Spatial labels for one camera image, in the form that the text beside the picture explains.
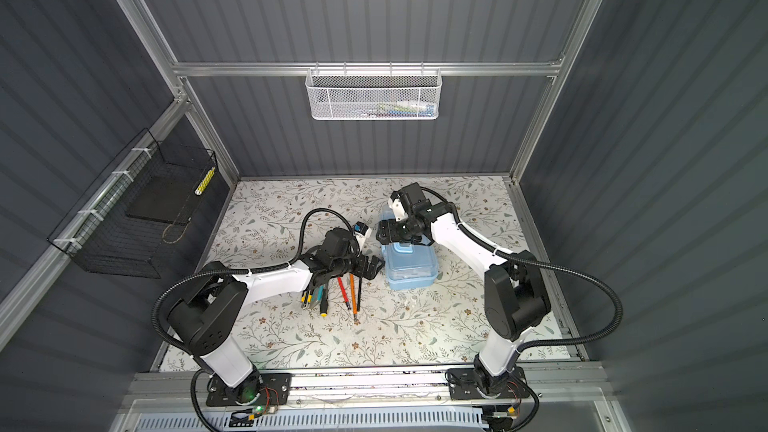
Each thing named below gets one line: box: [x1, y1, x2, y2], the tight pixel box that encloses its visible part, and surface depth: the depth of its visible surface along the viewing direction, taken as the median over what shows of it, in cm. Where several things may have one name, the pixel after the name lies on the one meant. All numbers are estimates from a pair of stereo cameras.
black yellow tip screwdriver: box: [320, 286, 329, 317], surface depth 88 cm
